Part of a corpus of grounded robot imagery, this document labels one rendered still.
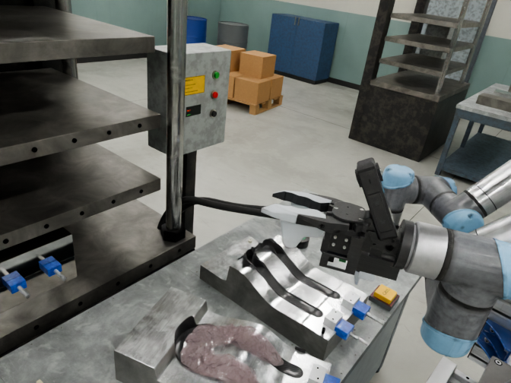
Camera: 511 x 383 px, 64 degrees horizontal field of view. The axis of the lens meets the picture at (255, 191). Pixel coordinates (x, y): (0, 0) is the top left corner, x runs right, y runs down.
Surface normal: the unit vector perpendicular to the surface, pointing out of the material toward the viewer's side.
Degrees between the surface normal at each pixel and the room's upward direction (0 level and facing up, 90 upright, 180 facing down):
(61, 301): 0
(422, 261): 85
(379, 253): 82
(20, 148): 90
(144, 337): 0
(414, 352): 0
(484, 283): 90
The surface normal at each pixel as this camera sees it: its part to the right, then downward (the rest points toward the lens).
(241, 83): -0.50, 0.36
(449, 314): -0.72, 0.26
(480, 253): -0.10, -0.42
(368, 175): -0.25, 0.29
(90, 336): 0.11, -0.88
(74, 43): 0.77, 0.37
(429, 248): -0.18, -0.18
